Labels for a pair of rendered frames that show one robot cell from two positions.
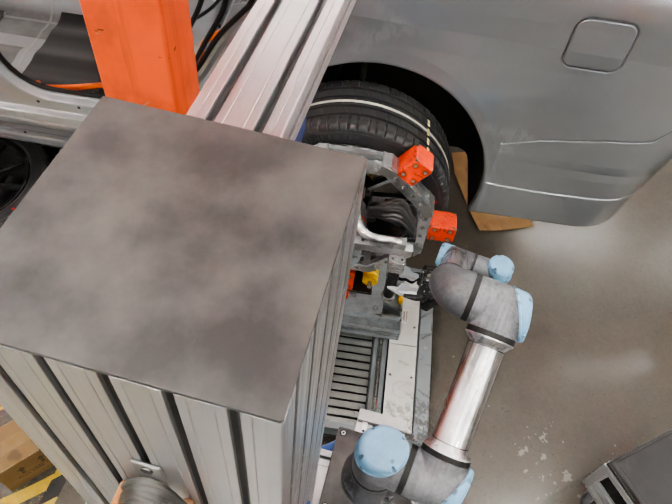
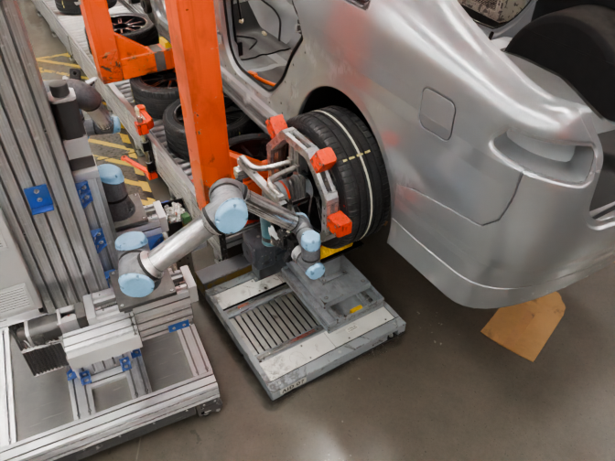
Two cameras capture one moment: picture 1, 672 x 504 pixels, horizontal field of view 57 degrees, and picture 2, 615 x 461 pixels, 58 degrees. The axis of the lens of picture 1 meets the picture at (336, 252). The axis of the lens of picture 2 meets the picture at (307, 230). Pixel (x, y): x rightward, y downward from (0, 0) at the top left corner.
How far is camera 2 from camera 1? 1.83 m
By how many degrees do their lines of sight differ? 40
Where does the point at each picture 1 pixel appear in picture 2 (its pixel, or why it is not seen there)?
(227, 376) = not seen: outside the picture
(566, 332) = (462, 439)
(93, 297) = not seen: outside the picture
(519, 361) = (399, 421)
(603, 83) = (442, 149)
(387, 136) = (321, 136)
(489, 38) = (383, 88)
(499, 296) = (223, 193)
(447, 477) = (131, 266)
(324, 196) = not seen: outside the picture
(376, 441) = (132, 235)
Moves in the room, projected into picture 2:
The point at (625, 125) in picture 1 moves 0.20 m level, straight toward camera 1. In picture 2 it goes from (460, 198) to (404, 200)
